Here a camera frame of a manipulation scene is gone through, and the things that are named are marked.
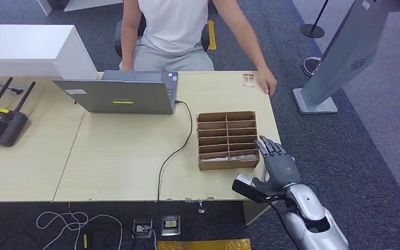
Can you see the person's right forearm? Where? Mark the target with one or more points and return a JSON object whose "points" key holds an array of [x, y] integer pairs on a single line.
{"points": [[128, 45]]}

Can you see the grey kiosk stand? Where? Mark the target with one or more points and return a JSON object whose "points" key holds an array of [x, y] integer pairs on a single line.
{"points": [[348, 51]]}

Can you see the black stanchion post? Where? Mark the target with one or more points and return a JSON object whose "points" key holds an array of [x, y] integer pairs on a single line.
{"points": [[312, 31]]}

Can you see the person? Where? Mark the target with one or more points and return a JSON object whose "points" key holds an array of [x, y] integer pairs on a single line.
{"points": [[172, 27]]}

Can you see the person's left hand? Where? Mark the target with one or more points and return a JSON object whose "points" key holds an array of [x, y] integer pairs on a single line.
{"points": [[267, 81]]}

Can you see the chrome stanchion base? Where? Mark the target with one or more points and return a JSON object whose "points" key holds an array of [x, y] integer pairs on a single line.
{"points": [[310, 66]]}

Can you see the white furniture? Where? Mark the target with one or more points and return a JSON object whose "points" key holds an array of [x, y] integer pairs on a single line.
{"points": [[89, 4]]}

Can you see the white box cabinet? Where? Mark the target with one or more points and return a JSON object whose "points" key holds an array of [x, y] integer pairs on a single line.
{"points": [[24, 47]]}

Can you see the open floor socket box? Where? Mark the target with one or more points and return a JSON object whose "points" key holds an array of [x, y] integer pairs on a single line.
{"points": [[142, 227]]}

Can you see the grey laptop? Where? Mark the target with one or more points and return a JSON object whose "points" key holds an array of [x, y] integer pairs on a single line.
{"points": [[117, 96]]}

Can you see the yellow floor tape strip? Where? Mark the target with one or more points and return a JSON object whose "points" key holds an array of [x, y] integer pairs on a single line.
{"points": [[210, 34]]}

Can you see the person's right hand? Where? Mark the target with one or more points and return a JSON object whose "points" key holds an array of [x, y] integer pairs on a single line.
{"points": [[126, 67]]}

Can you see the black remote controller with antennas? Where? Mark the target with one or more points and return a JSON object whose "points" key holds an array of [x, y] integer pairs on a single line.
{"points": [[0, 127]]}

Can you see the black and white wrist camera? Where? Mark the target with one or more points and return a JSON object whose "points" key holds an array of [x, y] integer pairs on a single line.
{"points": [[250, 189]]}

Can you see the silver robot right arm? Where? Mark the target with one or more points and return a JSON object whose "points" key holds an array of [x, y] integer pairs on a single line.
{"points": [[310, 224]]}

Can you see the cardboard card organizer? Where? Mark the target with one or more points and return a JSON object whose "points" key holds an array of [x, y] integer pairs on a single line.
{"points": [[227, 165]]}

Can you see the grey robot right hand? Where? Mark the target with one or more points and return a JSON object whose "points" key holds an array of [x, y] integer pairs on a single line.
{"points": [[282, 169]]}

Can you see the closed floor socket box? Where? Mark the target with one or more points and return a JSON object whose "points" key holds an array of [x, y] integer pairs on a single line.
{"points": [[170, 225]]}

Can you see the metal table screw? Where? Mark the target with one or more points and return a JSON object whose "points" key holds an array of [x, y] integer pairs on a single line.
{"points": [[201, 207]]}

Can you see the black floor device yellow label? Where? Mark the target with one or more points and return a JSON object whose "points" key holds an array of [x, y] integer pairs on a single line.
{"points": [[98, 241]]}

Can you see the yellow floor mat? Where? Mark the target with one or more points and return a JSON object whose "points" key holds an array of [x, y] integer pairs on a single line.
{"points": [[203, 245]]}

